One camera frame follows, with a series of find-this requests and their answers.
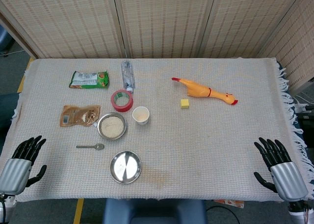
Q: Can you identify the colourful printed card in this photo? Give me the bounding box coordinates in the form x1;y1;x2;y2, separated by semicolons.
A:
212;199;245;209

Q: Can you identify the green snack packet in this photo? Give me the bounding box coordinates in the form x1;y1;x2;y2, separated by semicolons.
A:
68;70;110;89

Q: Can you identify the steel bowl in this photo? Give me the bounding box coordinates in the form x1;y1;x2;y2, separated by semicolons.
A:
97;112;128;140

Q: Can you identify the black box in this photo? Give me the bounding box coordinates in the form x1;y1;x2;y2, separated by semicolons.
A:
295;112;314;141

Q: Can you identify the white woven tablecloth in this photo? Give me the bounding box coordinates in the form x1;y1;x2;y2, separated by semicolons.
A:
0;57;314;202

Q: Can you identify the brown snack pouch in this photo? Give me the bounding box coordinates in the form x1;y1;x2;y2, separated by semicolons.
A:
60;105;101;128

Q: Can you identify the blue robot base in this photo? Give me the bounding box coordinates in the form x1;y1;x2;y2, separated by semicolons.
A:
103;198;208;224

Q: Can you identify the clear plastic bottle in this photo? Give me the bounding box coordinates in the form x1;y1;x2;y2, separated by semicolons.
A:
121;59;136;92

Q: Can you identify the dark blue trouser leg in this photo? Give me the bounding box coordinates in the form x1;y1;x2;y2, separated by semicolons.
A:
0;93;20;130

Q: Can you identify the red tape roll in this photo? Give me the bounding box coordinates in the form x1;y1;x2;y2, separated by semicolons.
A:
110;89;134;113

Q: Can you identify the yellow rubber chicken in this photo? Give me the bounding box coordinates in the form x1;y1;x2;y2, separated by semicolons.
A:
171;77;239;107

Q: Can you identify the blue chair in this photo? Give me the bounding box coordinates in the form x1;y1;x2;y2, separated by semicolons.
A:
0;25;13;56

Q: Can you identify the metal spoon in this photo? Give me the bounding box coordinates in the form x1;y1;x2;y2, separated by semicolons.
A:
76;143;105;151

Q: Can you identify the white paper cup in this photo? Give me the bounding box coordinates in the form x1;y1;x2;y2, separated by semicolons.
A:
132;106;150;126

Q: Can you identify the black floor cable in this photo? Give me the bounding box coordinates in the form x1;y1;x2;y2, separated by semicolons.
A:
205;205;240;224

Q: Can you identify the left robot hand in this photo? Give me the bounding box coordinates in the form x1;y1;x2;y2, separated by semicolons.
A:
0;135;48;196

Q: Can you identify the steel plate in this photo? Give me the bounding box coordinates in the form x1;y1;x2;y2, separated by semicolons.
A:
109;150;142;184

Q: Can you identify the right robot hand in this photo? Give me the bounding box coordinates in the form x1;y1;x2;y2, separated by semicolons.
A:
253;137;309;202

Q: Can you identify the white power strip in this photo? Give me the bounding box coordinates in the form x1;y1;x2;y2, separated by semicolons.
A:
293;96;314;114

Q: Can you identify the bamboo screen panel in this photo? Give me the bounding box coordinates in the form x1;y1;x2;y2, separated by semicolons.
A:
0;0;123;59
257;0;314;94
198;0;305;59
112;0;218;59

